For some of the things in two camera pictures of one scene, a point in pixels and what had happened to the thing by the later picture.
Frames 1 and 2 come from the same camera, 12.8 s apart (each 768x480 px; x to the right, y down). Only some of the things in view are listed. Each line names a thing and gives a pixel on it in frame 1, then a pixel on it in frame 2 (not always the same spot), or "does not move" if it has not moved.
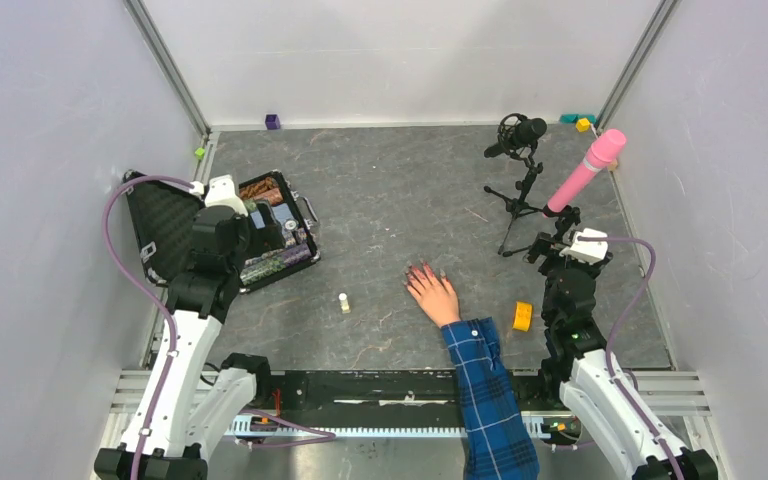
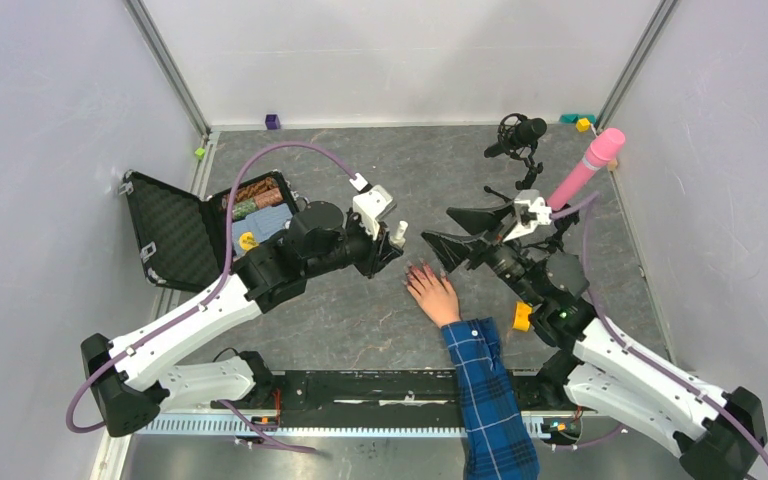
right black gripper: (545, 246) to (451, 250)
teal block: (574, 118) does not move
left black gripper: (243, 221) to (378, 252)
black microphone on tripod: (518, 135) does not move
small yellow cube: (583, 124) does not move
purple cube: (272, 121) does not move
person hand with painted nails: (434, 293) does not move
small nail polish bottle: (344, 303) to (399, 238)
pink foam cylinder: (602, 153) does not move
